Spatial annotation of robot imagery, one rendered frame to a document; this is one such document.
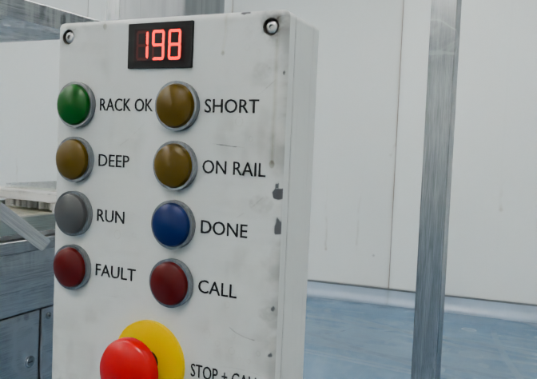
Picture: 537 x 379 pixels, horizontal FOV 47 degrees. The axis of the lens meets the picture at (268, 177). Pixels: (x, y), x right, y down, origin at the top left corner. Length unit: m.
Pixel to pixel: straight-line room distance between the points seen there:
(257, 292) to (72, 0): 4.86
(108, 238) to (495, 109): 3.78
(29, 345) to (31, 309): 0.08
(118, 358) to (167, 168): 0.12
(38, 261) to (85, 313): 0.89
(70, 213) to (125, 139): 0.06
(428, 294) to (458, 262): 2.63
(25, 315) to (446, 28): 1.12
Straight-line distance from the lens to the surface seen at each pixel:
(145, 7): 0.48
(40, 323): 1.44
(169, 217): 0.38
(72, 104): 0.43
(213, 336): 0.38
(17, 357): 1.42
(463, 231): 4.13
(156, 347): 0.41
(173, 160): 0.37
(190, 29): 0.38
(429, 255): 1.52
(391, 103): 4.14
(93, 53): 0.43
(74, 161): 0.42
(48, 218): 1.33
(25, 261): 1.31
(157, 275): 0.39
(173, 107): 0.38
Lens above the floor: 1.01
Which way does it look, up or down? 3 degrees down
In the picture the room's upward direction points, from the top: 2 degrees clockwise
